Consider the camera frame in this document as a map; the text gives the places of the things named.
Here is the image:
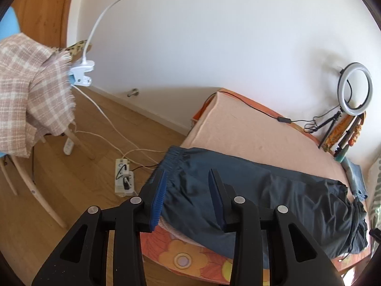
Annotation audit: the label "white lamp cable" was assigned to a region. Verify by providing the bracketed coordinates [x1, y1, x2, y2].
[70, 83, 167, 173]

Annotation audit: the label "folded grey tripod stand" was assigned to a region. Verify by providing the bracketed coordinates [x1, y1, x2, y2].
[334, 114, 364, 161]

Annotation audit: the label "black ring light cable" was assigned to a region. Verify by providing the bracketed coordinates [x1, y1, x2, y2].
[117, 65, 352, 191]

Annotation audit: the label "bed with peach sheet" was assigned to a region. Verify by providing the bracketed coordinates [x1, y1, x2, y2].
[141, 92, 370, 284]

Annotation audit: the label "pink plaid blanket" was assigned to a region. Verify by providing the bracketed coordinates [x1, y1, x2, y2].
[1, 33, 75, 158]

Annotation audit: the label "dark blue pants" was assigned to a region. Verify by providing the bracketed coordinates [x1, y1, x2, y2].
[157, 146, 368, 259]

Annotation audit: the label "green striped white cushion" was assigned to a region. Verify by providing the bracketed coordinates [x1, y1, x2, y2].
[367, 156, 381, 229]

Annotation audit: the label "orange patterned scarf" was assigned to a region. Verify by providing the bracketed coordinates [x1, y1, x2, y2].
[322, 112, 366, 155]

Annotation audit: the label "leopard print cloth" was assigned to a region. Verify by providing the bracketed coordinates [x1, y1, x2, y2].
[55, 40, 86, 62]

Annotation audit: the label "white power adapter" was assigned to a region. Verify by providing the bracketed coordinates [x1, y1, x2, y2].
[63, 138, 74, 156]

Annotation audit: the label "metal door stopper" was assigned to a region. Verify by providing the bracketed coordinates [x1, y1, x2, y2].
[127, 88, 140, 97]

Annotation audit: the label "black mini tripod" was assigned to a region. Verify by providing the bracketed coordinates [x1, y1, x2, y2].
[316, 110, 342, 148]

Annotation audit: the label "white ring light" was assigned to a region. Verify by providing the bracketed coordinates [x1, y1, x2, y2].
[337, 62, 373, 116]

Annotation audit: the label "white power strip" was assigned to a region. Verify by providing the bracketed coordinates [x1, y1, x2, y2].
[114, 158, 135, 197]

